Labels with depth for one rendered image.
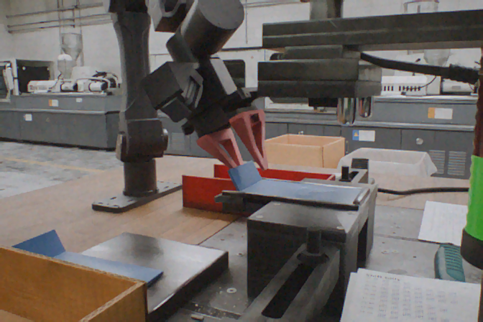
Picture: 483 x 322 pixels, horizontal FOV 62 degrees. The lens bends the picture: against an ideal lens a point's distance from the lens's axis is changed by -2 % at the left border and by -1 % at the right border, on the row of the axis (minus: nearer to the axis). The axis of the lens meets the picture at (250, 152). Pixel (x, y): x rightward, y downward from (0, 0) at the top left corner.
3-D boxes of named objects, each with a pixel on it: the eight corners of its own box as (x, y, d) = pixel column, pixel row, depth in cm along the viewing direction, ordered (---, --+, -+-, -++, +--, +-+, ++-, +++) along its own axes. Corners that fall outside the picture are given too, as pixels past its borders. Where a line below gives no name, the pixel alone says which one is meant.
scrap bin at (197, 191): (215, 191, 84) (214, 163, 83) (334, 205, 74) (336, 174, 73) (182, 207, 73) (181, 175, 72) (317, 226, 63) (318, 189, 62)
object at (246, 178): (250, 180, 56) (250, 159, 56) (362, 192, 50) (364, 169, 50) (226, 192, 50) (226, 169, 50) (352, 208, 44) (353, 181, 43)
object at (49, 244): (54, 251, 48) (52, 228, 47) (163, 274, 42) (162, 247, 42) (1, 277, 41) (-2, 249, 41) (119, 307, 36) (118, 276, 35)
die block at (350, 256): (303, 233, 60) (305, 184, 58) (373, 244, 56) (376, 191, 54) (246, 296, 42) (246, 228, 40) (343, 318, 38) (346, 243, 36)
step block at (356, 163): (350, 204, 74) (352, 157, 73) (366, 206, 73) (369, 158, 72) (343, 214, 69) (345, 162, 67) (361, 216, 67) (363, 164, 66)
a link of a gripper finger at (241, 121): (269, 167, 47) (233, 97, 48) (223, 191, 50) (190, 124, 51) (289, 157, 53) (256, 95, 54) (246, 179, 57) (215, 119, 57)
